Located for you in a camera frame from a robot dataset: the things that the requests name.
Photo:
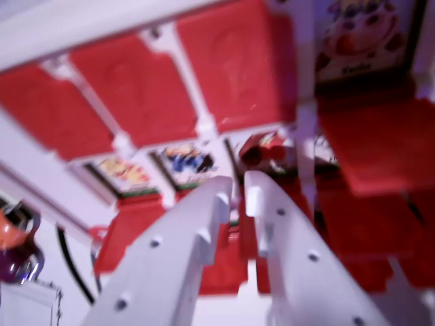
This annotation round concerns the red and white game board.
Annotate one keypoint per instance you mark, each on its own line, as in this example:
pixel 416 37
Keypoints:
pixel 306 51

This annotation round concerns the red board flap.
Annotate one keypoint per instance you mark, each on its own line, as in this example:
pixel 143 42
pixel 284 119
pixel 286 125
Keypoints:
pixel 51 112
pixel 380 146
pixel 234 68
pixel 136 91

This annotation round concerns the cartoon picture card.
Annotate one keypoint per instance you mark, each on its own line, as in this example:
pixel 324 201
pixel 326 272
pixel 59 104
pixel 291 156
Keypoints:
pixel 363 37

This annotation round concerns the printed paper sheet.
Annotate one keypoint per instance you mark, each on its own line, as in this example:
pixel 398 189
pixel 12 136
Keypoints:
pixel 27 305

